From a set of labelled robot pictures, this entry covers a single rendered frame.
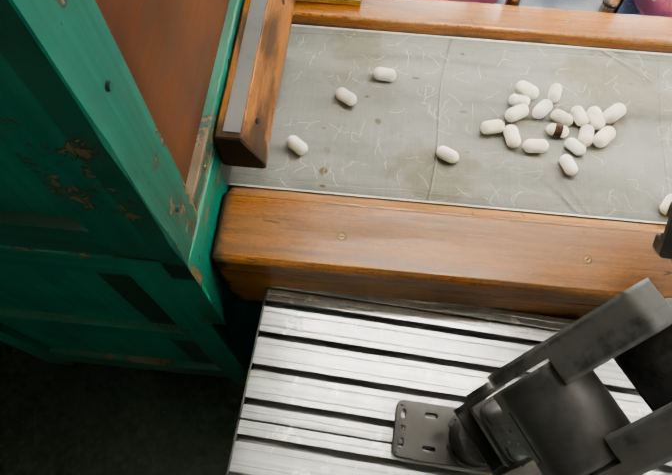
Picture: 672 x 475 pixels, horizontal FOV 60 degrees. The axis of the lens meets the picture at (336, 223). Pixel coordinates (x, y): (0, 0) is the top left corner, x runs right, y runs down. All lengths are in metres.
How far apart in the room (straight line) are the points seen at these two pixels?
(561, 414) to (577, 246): 0.43
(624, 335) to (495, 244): 0.41
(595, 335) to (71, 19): 0.37
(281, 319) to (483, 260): 0.28
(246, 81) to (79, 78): 0.37
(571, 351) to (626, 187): 0.54
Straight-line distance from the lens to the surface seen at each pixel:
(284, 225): 0.76
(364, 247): 0.75
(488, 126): 0.87
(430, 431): 0.79
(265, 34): 0.82
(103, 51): 0.45
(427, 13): 0.98
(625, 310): 0.39
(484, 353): 0.83
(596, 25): 1.03
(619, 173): 0.91
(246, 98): 0.75
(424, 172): 0.83
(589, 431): 0.41
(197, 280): 0.73
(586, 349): 0.39
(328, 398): 0.79
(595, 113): 0.93
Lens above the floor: 1.45
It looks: 65 degrees down
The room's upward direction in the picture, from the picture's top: straight up
